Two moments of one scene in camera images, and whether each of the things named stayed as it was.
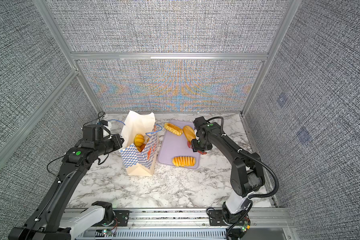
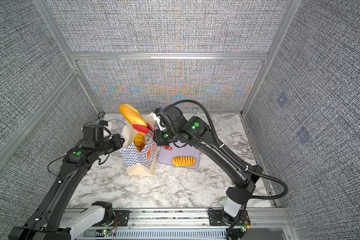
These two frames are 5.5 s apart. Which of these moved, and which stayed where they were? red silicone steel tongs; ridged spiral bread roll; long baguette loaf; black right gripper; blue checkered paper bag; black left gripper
Moved: red silicone steel tongs; black right gripper; long baguette loaf
Stayed: ridged spiral bread roll; blue checkered paper bag; black left gripper
